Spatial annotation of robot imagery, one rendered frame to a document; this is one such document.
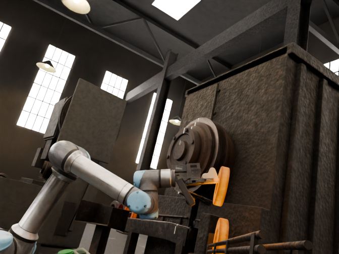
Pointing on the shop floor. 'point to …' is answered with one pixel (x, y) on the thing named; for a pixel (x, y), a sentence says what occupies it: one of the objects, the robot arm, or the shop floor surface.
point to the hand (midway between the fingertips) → (221, 181)
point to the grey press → (73, 105)
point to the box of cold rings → (30, 189)
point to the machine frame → (271, 152)
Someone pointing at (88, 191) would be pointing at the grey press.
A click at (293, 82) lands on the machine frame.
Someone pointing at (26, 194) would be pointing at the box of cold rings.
